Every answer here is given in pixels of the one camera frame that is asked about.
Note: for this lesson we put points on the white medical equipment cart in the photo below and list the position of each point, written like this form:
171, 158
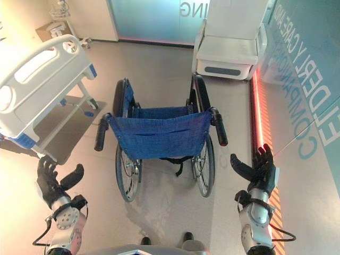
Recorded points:
59, 26

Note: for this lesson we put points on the dark robot foot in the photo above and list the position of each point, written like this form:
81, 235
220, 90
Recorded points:
188, 237
145, 241

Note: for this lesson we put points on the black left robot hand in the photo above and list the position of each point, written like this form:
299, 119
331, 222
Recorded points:
49, 180

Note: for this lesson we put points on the dark left robot foot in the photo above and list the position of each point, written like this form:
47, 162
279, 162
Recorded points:
145, 241

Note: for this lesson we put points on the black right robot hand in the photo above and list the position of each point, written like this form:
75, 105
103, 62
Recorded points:
261, 170

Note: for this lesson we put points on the red light strip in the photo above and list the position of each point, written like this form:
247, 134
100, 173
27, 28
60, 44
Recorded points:
257, 106

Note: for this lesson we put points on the white hospital bed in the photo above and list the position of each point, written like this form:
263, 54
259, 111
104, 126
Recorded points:
40, 87

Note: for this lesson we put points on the blue fabric wheelchair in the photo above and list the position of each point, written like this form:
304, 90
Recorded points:
162, 132

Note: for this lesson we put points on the frosted glass partition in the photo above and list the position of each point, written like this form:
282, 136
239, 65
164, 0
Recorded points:
156, 20

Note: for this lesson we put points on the brown cardboard panel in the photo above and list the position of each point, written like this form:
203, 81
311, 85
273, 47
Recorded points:
42, 33

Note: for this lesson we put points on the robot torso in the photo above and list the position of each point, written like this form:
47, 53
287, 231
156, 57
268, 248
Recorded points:
156, 249

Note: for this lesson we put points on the dark right robot foot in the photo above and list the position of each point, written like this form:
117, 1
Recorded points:
188, 237

